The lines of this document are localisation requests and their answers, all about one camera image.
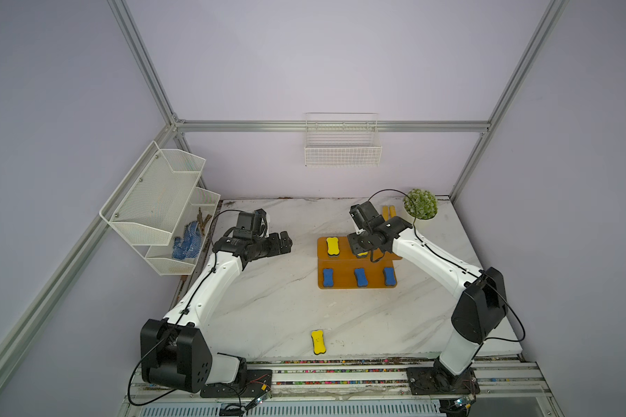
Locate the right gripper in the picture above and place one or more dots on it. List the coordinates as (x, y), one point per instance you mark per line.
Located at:
(353, 240)

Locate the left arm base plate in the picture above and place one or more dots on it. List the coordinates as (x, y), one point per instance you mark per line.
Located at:
(249, 384)

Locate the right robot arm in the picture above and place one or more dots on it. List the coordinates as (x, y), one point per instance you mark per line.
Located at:
(479, 293)

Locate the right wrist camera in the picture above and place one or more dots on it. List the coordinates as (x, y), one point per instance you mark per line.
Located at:
(365, 216)

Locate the aluminium rail front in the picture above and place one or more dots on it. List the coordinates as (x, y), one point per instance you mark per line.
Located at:
(393, 386)

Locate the yellow eraser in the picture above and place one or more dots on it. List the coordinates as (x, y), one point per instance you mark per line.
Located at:
(333, 247)

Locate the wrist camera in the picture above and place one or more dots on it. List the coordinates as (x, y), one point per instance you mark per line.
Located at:
(253, 223)
(365, 216)

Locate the wooden clips in shelf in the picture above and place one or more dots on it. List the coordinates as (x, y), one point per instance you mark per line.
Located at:
(202, 220)

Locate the blue eraser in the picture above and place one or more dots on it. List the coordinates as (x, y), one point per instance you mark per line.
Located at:
(361, 278)
(328, 278)
(390, 277)

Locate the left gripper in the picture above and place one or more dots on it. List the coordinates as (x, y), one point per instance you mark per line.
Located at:
(276, 249)

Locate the white wire wall basket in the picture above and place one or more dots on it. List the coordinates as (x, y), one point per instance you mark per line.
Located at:
(342, 140)

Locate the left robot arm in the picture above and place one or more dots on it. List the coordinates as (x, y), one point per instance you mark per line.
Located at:
(175, 354)

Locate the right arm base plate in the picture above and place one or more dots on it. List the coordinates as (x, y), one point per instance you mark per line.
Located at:
(434, 381)

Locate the green artificial plant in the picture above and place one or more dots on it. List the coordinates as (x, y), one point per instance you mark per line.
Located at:
(421, 204)

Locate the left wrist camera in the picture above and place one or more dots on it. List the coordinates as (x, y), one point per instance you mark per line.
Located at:
(253, 223)

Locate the aluminium corner frame post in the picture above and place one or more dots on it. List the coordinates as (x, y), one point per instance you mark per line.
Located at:
(538, 39)

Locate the blue item in shelf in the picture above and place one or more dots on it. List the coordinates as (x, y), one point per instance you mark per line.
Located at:
(189, 245)

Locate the wooden two-tier shelf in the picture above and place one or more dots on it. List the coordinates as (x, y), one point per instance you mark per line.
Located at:
(345, 264)

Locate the white mesh wall shelf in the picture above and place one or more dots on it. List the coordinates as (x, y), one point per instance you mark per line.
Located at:
(156, 200)

